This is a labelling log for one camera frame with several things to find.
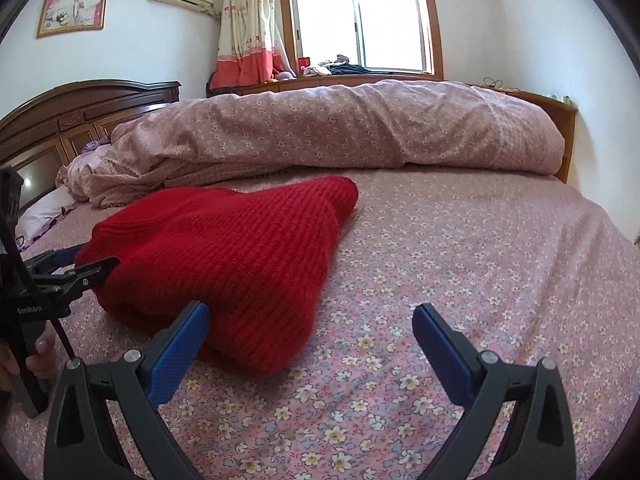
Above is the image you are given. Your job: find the red knit sweater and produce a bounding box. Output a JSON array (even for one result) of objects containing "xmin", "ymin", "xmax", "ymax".
[{"xmin": 75, "ymin": 175, "xmax": 360, "ymax": 376}]

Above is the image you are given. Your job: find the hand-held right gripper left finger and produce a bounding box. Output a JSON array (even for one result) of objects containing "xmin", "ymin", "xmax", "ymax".
[{"xmin": 42, "ymin": 301, "xmax": 211, "ymax": 480}]

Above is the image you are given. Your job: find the framed wall photo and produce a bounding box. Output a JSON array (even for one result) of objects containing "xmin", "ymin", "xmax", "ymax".
[{"xmin": 36, "ymin": 0, "xmax": 114, "ymax": 39}]

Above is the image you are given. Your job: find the patterned curtain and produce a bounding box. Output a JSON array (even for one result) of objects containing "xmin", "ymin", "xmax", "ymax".
[{"xmin": 206, "ymin": 0, "xmax": 282, "ymax": 97}]

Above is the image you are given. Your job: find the pink floral quilt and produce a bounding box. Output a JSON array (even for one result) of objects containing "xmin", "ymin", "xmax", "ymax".
[{"xmin": 55, "ymin": 80, "xmax": 566, "ymax": 211}]

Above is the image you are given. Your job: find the person's left hand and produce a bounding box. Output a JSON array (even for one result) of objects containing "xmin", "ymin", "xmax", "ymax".
[{"xmin": 0, "ymin": 325, "xmax": 59, "ymax": 392}]

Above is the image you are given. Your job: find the wooden footboard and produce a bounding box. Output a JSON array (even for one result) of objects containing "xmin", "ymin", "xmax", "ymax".
[{"xmin": 510, "ymin": 87, "xmax": 579, "ymax": 184}]

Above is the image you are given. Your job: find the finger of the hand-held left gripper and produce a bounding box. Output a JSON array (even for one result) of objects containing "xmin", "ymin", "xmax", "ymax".
[
  {"xmin": 37, "ymin": 256, "xmax": 122, "ymax": 307},
  {"xmin": 22, "ymin": 242, "xmax": 90, "ymax": 275}
]

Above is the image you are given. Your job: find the white pillow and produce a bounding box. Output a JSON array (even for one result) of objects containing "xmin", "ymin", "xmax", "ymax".
[{"xmin": 14, "ymin": 185, "xmax": 83, "ymax": 248}]

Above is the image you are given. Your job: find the window with wooden frame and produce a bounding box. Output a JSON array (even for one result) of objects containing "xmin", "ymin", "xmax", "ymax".
[{"xmin": 276, "ymin": 0, "xmax": 445, "ymax": 81}]

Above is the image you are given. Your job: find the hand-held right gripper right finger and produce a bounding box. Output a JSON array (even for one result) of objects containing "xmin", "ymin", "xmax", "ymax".
[{"xmin": 412, "ymin": 302, "xmax": 579, "ymax": 480}]

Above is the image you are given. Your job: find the pile of clothes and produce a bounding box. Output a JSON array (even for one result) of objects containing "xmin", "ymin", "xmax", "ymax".
[{"xmin": 302, "ymin": 53, "xmax": 397, "ymax": 79}]

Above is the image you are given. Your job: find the wooden headboard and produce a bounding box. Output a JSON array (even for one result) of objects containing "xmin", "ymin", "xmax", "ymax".
[{"xmin": 0, "ymin": 79, "xmax": 182, "ymax": 196}]

